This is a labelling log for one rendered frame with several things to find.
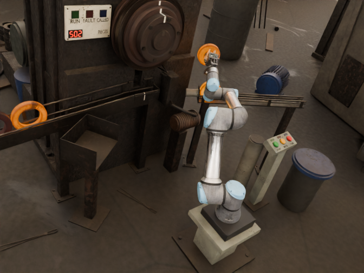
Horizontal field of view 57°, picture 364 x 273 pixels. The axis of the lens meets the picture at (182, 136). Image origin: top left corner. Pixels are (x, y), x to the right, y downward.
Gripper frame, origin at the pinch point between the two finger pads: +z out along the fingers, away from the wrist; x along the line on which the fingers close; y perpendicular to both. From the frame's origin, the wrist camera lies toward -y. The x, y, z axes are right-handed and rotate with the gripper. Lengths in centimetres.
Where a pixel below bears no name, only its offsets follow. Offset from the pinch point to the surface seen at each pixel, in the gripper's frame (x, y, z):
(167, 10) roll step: 37, 33, -13
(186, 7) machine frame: 22.0, 18.8, 16.6
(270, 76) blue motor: -106, -93, 99
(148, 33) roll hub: 45, 26, -28
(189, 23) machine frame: 16.8, 7.7, 16.7
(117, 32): 61, 23, -29
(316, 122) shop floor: -165, -111, 58
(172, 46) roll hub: 29.0, 14.4, -19.8
